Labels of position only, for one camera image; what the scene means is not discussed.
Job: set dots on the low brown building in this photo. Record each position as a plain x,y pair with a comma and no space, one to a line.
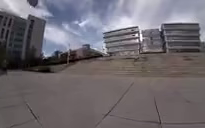
81,52

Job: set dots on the tall grey building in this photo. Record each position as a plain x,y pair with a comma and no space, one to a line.
13,33

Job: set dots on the grey concrete slab pavement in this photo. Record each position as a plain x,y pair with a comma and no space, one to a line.
90,96

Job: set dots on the pale pole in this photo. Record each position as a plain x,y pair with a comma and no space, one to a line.
68,55

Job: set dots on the pale patterned building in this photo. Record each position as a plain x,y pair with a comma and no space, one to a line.
151,40

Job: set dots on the wide stone steps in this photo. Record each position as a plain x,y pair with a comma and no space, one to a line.
150,65

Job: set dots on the grey layered building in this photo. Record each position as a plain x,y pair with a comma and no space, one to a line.
181,37

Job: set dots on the white layered building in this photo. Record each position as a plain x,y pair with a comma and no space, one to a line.
121,41

